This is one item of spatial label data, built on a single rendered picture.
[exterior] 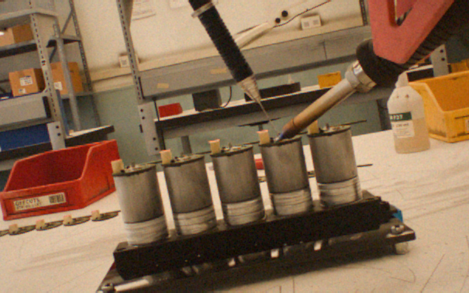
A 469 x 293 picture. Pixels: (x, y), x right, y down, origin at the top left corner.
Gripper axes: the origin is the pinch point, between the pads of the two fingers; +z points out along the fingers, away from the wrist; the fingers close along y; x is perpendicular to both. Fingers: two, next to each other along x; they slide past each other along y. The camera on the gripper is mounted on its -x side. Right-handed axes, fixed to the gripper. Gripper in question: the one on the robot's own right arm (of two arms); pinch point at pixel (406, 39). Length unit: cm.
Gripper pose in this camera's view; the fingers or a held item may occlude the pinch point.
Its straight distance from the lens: 27.7
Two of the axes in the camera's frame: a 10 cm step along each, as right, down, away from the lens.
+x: 7.2, 4.1, -5.6
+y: -6.7, 1.9, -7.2
